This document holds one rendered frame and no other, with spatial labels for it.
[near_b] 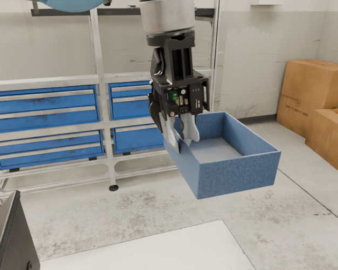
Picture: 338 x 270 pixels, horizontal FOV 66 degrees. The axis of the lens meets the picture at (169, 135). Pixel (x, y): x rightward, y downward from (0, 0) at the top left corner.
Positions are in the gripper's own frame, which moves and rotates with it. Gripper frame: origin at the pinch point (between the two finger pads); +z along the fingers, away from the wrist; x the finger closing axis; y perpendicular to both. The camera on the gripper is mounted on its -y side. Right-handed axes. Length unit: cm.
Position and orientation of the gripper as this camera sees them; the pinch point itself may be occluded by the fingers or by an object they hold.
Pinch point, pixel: (179, 144)
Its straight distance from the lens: 49.1
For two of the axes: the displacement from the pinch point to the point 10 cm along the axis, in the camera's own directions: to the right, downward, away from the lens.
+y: 2.6, 4.2, -8.7
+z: 1.2, 8.8, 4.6
